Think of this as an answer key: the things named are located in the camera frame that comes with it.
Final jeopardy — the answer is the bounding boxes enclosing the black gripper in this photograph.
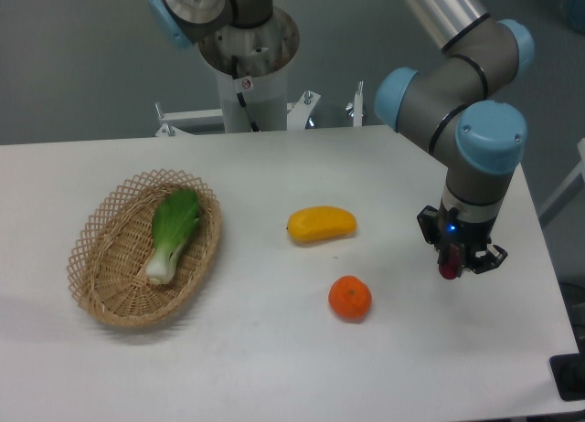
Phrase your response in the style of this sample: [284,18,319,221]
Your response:
[417,206,508,275]

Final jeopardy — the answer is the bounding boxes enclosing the red sweet potato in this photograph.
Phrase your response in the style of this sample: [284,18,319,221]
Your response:
[438,244,462,280]

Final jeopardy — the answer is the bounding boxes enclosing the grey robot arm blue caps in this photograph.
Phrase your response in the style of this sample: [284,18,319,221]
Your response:
[148,0,535,280]

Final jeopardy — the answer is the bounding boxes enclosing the orange tangerine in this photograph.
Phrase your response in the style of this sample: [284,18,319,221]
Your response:
[328,275,373,322]

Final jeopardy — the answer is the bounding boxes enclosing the yellow mango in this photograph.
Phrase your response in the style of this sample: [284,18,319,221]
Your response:
[286,206,357,244]

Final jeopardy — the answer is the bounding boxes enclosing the black device at table edge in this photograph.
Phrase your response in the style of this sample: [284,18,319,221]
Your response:
[549,353,584,402]

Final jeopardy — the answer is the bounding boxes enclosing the green bok choy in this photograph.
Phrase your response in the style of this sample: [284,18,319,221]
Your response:
[145,189,199,285]

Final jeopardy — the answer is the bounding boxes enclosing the woven wicker basket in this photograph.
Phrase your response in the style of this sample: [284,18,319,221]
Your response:
[68,169,221,328]

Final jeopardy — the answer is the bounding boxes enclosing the white frame at right edge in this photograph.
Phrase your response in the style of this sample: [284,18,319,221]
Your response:
[537,139,584,228]

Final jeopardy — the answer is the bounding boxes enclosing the white metal base frame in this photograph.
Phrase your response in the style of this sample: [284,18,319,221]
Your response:
[154,80,369,138]

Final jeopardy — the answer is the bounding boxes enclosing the black cable on pedestal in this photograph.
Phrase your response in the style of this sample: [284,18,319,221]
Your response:
[230,55,261,133]

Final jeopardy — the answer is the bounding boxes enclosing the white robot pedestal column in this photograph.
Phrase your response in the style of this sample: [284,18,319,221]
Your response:
[197,5,301,133]

